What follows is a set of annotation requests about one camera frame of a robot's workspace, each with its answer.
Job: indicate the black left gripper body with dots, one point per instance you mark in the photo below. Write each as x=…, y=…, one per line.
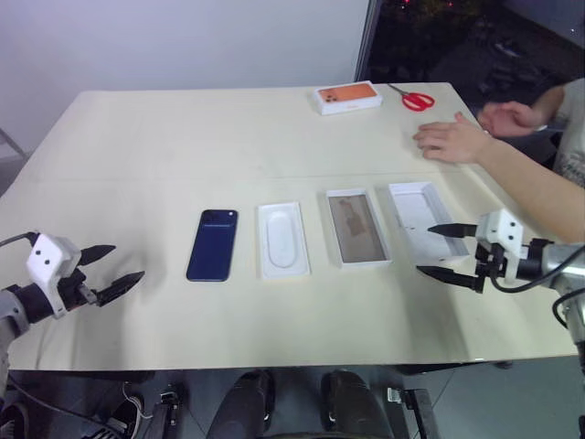
x=75, y=290

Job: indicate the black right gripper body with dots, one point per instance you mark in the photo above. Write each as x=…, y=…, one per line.
x=490, y=265

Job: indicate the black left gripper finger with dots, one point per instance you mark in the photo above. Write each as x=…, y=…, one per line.
x=97, y=253
x=120, y=285

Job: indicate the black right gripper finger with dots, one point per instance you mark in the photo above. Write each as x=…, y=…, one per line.
x=457, y=276
x=457, y=230

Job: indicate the white box lid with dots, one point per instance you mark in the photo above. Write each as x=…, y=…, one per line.
x=422, y=215

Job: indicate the box tray with brown sheet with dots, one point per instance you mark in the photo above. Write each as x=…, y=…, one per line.
x=358, y=228

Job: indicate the dark blue smartphone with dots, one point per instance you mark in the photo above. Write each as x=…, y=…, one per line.
x=214, y=244

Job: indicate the white moulded tray insert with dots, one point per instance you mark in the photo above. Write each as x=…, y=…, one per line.
x=283, y=240

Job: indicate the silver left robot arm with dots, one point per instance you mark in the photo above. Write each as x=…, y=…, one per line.
x=11, y=306

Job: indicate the person's right forearm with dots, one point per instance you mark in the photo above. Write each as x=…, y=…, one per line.
x=548, y=104

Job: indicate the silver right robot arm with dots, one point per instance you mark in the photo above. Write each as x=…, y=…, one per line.
x=555, y=263

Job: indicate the person's left forearm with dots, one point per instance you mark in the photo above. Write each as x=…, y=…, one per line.
x=530, y=187

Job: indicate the orange phone box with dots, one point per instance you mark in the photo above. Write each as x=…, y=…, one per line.
x=347, y=98

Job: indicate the person's left hand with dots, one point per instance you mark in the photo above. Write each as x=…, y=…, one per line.
x=452, y=142

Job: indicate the person's right hand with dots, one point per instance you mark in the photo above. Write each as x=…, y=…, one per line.
x=512, y=116

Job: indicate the grey metal stand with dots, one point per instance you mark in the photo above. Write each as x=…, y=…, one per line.
x=9, y=144

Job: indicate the person's light patterned shirt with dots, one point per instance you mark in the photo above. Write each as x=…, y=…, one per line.
x=573, y=137

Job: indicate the dark rounded shape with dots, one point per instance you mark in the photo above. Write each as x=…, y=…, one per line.
x=349, y=407
x=244, y=407

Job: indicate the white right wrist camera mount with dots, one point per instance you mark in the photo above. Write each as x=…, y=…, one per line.
x=500, y=228

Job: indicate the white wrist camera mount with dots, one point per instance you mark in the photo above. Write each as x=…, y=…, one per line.
x=48, y=256
x=500, y=228

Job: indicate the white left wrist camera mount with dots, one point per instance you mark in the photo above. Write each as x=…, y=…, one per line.
x=48, y=256

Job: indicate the black metal frame bracket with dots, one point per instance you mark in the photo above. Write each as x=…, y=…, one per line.
x=416, y=411

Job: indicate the grey window frame pillar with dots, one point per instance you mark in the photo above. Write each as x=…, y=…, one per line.
x=368, y=41

